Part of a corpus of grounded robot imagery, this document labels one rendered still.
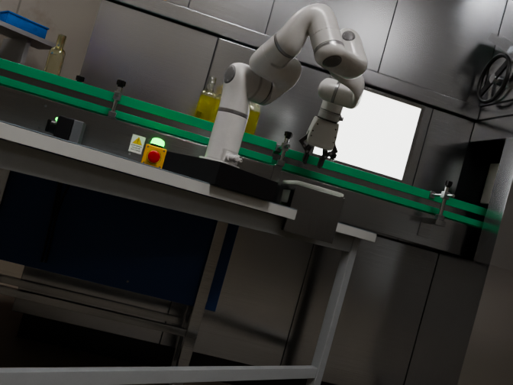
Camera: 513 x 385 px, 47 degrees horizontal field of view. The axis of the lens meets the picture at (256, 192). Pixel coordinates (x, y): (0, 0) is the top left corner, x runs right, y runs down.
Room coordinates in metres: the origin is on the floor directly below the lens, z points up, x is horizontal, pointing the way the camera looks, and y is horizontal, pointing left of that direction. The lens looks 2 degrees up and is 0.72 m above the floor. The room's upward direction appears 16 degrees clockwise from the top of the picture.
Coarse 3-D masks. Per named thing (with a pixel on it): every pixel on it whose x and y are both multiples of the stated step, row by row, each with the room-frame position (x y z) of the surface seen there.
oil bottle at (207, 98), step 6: (204, 90) 2.16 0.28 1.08; (210, 90) 2.17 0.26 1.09; (204, 96) 2.16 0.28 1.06; (210, 96) 2.16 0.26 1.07; (198, 102) 2.16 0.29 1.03; (204, 102) 2.16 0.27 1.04; (210, 102) 2.16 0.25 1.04; (198, 108) 2.16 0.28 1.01; (204, 108) 2.16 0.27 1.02; (210, 108) 2.16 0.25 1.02; (198, 114) 2.16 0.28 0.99; (204, 114) 2.16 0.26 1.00; (210, 114) 2.17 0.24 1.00
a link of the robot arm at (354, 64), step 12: (348, 36) 1.66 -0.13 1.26; (324, 48) 1.55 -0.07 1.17; (336, 48) 1.55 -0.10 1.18; (348, 48) 1.65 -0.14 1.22; (360, 48) 1.66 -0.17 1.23; (324, 60) 1.57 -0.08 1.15; (336, 60) 1.58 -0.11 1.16; (348, 60) 1.60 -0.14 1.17; (360, 60) 1.63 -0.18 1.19; (336, 72) 1.64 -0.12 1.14; (348, 72) 1.64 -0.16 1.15; (360, 72) 1.66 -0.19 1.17
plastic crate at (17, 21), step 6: (0, 12) 4.01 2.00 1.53; (6, 12) 3.95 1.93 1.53; (12, 12) 3.94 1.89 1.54; (0, 18) 4.00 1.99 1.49; (6, 18) 3.93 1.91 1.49; (12, 18) 3.95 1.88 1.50; (18, 18) 3.98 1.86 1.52; (24, 18) 4.00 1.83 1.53; (12, 24) 3.96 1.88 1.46; (18, 24) 3.98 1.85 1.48; (24, 24) 4.01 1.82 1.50; (30, 24) 4.03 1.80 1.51; (36, 24) 4.06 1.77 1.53; (24, 30) 4.02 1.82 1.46; (30, 30) 4.04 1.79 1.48; (36, 30) 4.07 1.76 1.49; (42, 30) 4.10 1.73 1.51; (42, 36) 4.11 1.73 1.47
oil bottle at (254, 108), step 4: (252, 104) 2.20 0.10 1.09; (256, 104) 2.21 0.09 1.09; (252, 108) 2.19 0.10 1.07; (256, 108) 2.19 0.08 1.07; (252, 112) 2.19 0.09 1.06; (256, 112) 2.19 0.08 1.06; (252, 116) 2.19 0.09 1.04; (256, 116) 2.20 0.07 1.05; (248, 120) 2.19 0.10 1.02; (252, 120) 2.19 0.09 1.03; (256, 120) 2.20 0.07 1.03; (248, 124) 2.19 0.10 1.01; (252, 124) 2.19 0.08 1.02; (256, 124) 2.20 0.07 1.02; (248, 128) 2.19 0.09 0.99; (252, 128) 2.19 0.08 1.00; (248, 132) 2.19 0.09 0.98; (252, 132) 2.20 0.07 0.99
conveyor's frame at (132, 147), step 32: (0, 96) 1.91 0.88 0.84; (32, 96) 1.93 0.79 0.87; (32, 128) 1.94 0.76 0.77; (96, 128) 1.97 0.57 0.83; (128, 128) 1.99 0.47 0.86; (352, 192) 2.24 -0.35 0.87; (352, 224) 2.25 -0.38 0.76; (384, 224) 2.27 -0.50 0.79; (416, 224) 2.29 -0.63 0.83; (448, 224) 2.32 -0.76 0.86
